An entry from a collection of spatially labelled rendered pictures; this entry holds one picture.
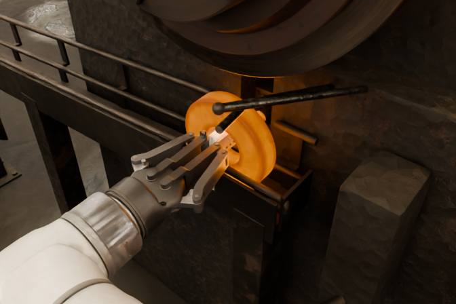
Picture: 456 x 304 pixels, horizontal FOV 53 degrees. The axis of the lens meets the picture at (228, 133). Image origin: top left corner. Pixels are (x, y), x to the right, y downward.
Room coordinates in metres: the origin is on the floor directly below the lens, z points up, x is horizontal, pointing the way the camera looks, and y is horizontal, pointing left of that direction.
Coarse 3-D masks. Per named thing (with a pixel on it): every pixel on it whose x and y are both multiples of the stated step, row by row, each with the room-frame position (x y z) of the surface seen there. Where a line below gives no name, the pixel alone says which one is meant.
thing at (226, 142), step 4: (228, 136) 0.52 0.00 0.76; (220, 140) 0.51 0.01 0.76; (224, 140) 0.51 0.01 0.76; (228, 140) 0.51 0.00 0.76; (232, 140) 0.51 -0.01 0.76; (224, 144) 0.50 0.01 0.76; (228, 144) 0.50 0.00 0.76; (232, 144) 0.51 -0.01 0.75; (224, 148) 0.50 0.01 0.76; (228, 148) 0.50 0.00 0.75; (216, 152) 0.48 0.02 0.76; (228, 160) 0.48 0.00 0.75
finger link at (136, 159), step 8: (184, 136) 0.51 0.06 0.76; (192, 136) 0.51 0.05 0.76; (168, 144) 0.50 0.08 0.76; (176, 144) 0.50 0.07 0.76; (184, 144) 0.52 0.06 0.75; (152, 152) 0.48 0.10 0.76; (160, 152) 0.48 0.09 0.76; (168, 152) 0.49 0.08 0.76; (176, 152) 0.50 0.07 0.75; (136, 160) 0.47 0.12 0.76; (152, 160) 0.47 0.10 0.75; (160, 160) 0.48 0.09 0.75
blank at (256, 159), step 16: (208, 96) 0.55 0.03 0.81; (224, 96) 0.54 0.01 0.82; (192, 112) 0.56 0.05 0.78; (208, 112) 0.54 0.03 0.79; (256, 112) 0.52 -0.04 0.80; (192, 128) 0.56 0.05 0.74; (208, 128) 0.54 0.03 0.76; (240, 128) 0.50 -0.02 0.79; (256, 128) 0.50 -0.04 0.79; (240, 144) 0.50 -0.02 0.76; (256, 144) 0.48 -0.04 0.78; (272, 144) 0.50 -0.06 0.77; (240, 160) 0.50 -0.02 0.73; (256, 160) 0.48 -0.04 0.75; (272, 160) 0.49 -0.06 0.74; (256, 176) 0.48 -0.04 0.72
